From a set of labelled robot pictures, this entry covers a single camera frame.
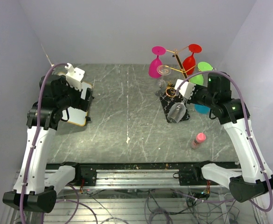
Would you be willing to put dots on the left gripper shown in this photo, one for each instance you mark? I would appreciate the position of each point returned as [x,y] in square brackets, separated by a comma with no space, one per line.
[80,103]

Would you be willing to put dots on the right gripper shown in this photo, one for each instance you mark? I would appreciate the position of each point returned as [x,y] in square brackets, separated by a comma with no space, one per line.
[196,87]

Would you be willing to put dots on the blue wine glass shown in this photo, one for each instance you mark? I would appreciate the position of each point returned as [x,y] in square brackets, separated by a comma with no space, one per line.
[201,109]

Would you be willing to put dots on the green wine glass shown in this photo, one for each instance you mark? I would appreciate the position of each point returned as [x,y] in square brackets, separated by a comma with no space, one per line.
[201,66]

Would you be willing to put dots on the clear glass front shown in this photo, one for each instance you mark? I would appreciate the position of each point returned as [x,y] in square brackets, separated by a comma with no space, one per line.
[177,111]

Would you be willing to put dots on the clear glass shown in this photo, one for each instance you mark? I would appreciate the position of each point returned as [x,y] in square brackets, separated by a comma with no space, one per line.
[177,111]
[163,70]

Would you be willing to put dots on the red wine glass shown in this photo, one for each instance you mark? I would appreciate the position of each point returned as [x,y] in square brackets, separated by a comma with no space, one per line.
[189,63]

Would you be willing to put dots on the magenta wine glass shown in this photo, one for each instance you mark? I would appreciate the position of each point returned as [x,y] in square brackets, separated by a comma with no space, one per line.
[158,51]

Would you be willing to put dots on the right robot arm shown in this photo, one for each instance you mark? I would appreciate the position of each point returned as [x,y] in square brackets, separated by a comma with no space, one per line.
[226,102]

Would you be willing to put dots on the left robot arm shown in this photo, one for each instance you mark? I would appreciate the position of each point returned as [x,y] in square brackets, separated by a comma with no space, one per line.
[58,101]

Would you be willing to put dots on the gold wine glass rack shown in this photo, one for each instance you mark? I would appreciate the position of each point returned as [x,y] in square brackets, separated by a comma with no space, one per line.
[176,56]

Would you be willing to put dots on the black marbled rack base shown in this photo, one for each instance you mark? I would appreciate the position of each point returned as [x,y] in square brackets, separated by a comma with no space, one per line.
[168,99]

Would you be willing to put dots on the pink small bottle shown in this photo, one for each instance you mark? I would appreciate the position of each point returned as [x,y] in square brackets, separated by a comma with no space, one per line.
[198,140]

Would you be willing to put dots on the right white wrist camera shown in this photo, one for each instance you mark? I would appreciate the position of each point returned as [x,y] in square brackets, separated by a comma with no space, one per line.
[185,90]

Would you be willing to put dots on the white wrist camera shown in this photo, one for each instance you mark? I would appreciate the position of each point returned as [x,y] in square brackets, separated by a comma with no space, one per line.
[74,76]
[185,90]

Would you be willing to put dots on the white board gold frame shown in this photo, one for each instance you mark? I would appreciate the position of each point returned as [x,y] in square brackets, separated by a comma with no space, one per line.
[76,116]

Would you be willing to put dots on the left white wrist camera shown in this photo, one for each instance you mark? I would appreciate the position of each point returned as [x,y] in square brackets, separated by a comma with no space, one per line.
[74,76]

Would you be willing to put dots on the aluminium mounting rail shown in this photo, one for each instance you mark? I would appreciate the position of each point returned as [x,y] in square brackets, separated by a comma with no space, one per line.
[140,179]

